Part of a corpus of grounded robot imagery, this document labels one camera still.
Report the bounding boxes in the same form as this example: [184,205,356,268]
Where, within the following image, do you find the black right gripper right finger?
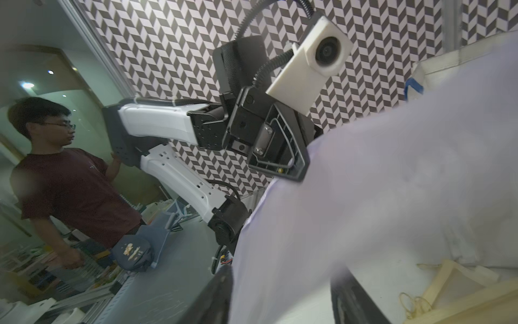
[330,271,390,324]

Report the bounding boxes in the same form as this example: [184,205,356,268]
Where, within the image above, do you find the small purple mesh pouch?
[229,37,517,323]

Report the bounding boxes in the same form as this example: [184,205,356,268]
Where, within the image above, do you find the white canvas bag blue handles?
[403,31,517,102]

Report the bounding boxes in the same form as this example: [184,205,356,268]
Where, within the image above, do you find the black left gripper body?
[188,36,322,182]

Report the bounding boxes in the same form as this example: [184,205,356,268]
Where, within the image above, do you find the person in maroon shirt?
[8,97,145,269]

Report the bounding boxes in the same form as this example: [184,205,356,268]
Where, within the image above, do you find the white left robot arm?
[103,36,322,269]

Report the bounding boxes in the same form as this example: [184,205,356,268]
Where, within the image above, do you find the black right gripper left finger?
[178,265,233,324]

